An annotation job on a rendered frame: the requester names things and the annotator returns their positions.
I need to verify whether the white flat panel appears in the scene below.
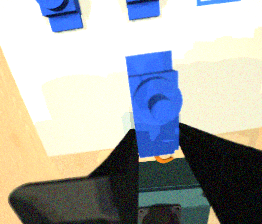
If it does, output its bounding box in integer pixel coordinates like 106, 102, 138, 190
0, 0, 262, 156

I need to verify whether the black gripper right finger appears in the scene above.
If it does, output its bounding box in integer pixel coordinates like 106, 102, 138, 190
179, 122, 262, 224

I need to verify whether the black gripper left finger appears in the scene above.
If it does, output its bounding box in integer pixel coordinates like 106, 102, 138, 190
8, 129, 139, 224

